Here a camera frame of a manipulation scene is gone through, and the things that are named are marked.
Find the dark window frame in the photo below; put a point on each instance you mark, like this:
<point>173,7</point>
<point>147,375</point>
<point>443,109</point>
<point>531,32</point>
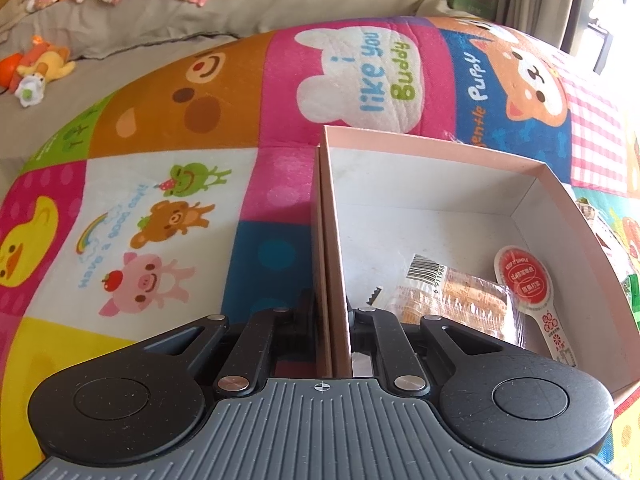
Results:
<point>607,35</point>

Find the orange plush toy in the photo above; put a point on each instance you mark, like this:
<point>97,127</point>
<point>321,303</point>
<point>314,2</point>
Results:
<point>42,62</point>

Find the pink cardboard box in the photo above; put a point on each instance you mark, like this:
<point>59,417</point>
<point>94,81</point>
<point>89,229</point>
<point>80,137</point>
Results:
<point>425,195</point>

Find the colourful printed play mat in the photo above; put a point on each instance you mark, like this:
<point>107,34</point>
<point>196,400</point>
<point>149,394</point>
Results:
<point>175,200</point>

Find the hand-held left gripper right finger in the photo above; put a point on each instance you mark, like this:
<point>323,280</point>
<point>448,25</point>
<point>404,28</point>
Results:
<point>385,345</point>

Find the red and white snack packet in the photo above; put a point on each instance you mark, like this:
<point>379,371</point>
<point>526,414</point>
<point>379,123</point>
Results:
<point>520,280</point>

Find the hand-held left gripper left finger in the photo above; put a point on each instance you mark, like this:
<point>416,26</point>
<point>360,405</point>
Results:
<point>260,341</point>

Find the beige covered sofa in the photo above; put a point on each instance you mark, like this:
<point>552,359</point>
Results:
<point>125,30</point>

